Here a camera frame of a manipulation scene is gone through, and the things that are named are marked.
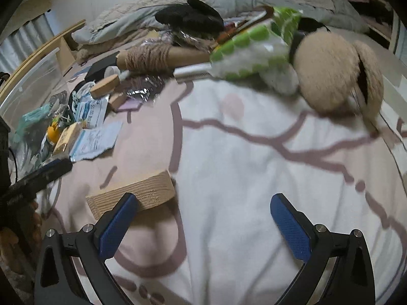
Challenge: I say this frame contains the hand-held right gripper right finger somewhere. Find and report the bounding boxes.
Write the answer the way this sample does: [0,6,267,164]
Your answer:
[270,193,376,305]

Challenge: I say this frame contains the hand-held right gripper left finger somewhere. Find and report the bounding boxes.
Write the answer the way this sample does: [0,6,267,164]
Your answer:
[34,192,139,305]

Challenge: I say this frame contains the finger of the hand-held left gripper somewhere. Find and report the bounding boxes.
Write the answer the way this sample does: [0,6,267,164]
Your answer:
[9,158,73,197]

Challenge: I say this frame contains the light wooden block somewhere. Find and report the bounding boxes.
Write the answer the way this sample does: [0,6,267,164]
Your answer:
[86,169,176,220]

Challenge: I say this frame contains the clear plastic storage box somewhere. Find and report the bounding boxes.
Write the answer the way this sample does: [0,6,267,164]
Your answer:
[0,48,69,172]

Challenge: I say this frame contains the person's left hand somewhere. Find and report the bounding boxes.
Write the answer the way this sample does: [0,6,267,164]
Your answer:
[0,213,43,277]

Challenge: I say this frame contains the gold tissue pack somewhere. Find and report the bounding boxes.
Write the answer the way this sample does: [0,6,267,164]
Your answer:
[52,122,83,156]

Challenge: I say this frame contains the light blue packet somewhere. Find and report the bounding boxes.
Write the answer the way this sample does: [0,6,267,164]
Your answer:
[69,121,123,162]

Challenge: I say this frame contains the printed cartoon blanket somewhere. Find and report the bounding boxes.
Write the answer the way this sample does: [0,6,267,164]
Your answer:
[0,54,407,305]

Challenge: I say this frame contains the blue and white packet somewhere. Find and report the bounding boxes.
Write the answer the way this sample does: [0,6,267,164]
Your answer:
[75,97,109,129]

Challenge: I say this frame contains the wooden bedside shelf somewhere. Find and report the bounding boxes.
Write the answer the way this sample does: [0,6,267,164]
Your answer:
[0,19,86,102]

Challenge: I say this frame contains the black box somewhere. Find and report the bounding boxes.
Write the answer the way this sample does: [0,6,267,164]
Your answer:
[86,52,120,81]

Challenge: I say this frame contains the dark patterned pouch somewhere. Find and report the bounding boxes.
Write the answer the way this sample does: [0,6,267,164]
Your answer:
[127,76,169,102]

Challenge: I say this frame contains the grey curtain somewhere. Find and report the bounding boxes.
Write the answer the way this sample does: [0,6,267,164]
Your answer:
[0,13,54,67]

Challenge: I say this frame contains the twine cone spool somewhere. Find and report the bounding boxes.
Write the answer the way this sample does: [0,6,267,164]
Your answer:
[115,44,212,73]

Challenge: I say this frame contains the beige plush toy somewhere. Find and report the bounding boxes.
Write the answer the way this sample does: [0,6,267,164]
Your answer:
[291,27,385,134]

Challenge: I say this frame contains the white slim box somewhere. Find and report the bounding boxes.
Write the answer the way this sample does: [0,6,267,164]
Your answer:
[174,63,220,81]

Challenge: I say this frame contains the green dotted tissue pack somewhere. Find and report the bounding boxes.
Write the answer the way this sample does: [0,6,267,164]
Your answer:
[210,6,306,94]

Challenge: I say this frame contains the black fuzzy glove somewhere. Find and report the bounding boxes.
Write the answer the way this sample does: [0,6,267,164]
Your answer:
[155,0,225,33]

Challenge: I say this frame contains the grey-blue duvet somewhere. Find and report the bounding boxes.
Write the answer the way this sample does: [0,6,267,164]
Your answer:
[71,0,369,43]

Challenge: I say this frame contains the brown leather strap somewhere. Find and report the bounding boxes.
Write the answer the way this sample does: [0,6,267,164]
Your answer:
[219,6,274,43]

